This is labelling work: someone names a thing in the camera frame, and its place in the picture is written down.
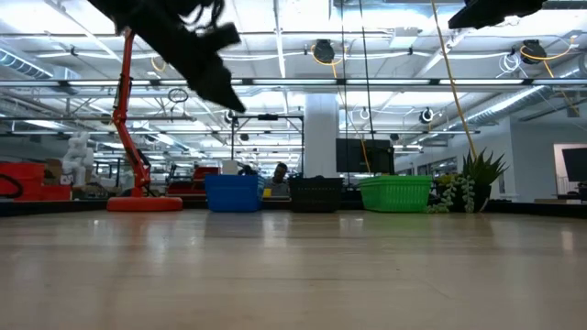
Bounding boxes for green slotted plastic basket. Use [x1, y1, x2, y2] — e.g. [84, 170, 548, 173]
[358, 175, 434, 214]

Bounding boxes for white square pillar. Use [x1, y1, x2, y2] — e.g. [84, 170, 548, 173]
[303, 93, 340, 180]

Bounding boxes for black wall screen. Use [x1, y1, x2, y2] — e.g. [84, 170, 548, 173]
[561, 147, 587, 183]

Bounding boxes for black ceiling cable reel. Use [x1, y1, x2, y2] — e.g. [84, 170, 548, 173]
[313, 38, 337, 65]
[520, 39, 548, 66]

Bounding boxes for brown cardboard box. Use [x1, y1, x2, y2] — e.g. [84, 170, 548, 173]
[44, 159, 64, 185]

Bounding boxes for silver ventilation duct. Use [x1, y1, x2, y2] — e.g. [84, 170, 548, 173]
[0, 48, 55, 80]
[451, 68, 587, 128]

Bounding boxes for long ceiling light bar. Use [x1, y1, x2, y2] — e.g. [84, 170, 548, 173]
[0, 78, 587, 88]

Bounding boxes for black monitor screen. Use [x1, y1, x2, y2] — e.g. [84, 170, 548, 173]
[335, 137, 395, 174]

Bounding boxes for white humanoid figure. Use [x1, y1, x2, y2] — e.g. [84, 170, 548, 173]
[61, 131, 95, 190]

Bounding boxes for red storage boxes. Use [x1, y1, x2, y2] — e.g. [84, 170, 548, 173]
[0, 160, 73, 203]

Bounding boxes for spiky green plant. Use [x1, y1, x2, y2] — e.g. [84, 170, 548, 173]
[460, 147, 509, 187]

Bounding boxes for black hanging cable loop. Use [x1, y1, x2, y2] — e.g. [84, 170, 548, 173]
[167, 87, 190, 105]

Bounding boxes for red articulated stand with base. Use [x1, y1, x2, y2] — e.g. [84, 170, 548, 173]
[105, 29, 184, 213]

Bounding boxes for yellow hanging cable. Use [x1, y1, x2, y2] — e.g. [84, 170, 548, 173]
[430, 0, 480, 160]

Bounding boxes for red tool cart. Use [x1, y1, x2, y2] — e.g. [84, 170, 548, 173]
[166, 165, 221, 197]

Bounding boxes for black low shelf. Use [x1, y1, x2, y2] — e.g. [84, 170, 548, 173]
[0, 199, 587, 218]

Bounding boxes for black metal frame rig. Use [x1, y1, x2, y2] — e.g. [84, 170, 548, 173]
[230, 113, 305, 178]

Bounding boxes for trailing succulent plant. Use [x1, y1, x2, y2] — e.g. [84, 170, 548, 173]
[426, 176, 474, 215]

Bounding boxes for dark plant pot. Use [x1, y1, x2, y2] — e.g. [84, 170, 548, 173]
[451, 182, 493, 214]

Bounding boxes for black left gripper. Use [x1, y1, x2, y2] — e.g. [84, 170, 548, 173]
[114, 0, 247, 114]

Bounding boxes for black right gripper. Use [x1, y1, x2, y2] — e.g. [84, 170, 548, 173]
[448, 0, 548, 30]

